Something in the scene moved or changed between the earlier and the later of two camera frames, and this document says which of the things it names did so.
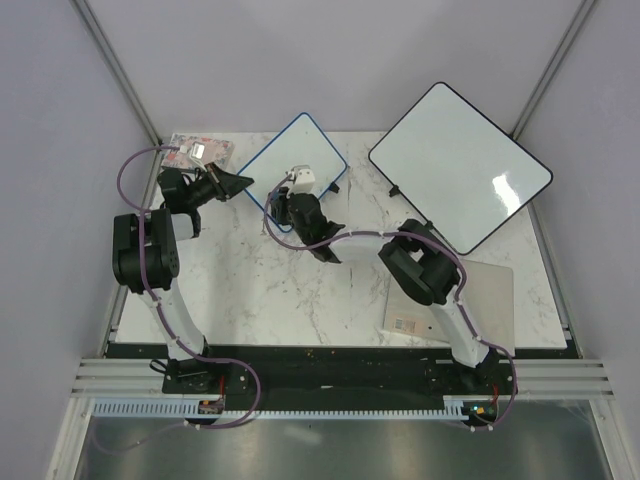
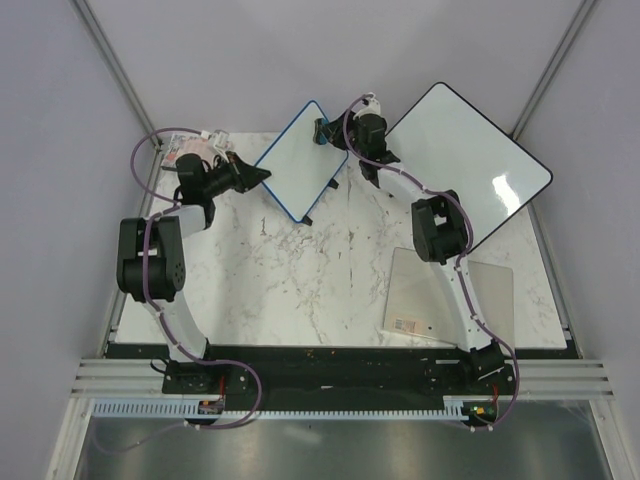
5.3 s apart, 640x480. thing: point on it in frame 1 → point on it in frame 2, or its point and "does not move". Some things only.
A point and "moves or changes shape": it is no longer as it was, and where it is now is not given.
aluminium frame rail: (537, 378) does not move
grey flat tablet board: (486, 297) does not move
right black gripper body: (280, 214) → (352, 134)
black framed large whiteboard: (461, 166) does not move
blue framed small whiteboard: (299, 143) moves or changes shape
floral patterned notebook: (217, 151) does not move
